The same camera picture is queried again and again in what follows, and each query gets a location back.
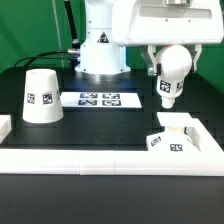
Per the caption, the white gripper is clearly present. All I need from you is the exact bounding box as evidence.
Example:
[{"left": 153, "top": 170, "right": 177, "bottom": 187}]
[{"left": 112, "top": 0, "right": 224, "bottom": 76}]

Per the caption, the white lamp bulb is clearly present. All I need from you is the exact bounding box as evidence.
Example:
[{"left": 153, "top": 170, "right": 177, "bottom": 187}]
[{"left": 156, "top": 45, "right": 192, "bottom": 109}]

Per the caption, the white lamp base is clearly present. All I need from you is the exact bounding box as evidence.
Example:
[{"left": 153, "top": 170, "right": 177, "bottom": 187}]
[{"left": 145, "top": 111, "right": 202, "bottom": 153}]

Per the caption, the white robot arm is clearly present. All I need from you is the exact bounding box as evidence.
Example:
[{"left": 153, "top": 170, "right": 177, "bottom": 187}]
[{"left": 76, "top": 0, "right": 224, "bottom": 77}]

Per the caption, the white lamp shade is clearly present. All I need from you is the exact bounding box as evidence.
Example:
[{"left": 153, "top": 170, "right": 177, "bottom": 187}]
[{"left": 22, "top": 69, "right": 63, "bottom": 124}]

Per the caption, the white marker plate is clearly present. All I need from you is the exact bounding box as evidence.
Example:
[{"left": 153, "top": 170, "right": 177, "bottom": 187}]
[{"left": 61, "top": 92, "right": 141, "bottom": 108}]

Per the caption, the white U-shaped fence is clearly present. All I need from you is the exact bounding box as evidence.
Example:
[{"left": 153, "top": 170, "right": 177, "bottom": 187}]
[{"left": 0, "top": 117, "right": 224, "bottom": 176}]

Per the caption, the black cable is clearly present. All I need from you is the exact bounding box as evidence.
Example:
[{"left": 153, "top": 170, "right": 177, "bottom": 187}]
[{"left": 13, "top": 0, "right": 81, "bottom": 68}]

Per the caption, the grey thin cable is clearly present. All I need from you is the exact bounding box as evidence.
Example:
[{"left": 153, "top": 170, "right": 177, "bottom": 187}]
[{"left": 52, "top": 0, "right": 66, "bottom": 69}]

